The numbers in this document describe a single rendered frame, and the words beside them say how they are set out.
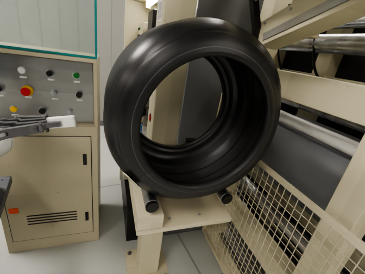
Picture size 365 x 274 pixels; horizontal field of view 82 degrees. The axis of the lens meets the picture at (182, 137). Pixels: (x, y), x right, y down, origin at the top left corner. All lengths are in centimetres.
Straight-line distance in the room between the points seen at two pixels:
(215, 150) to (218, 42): 53
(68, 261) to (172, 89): 133
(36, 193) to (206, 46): 132
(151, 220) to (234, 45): 59
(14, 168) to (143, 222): 94
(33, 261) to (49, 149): 78
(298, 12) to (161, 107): 61
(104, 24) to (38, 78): 239
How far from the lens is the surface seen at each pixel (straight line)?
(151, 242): 143
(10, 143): 116
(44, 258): 183
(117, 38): 363
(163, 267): 168
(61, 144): 137
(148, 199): 72
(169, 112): 97
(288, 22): 90
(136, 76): 52
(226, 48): 58
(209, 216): 88
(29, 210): 166
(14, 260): 188
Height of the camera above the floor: 138
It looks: 22 degrees down
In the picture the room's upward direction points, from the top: 9 degrees clockwise
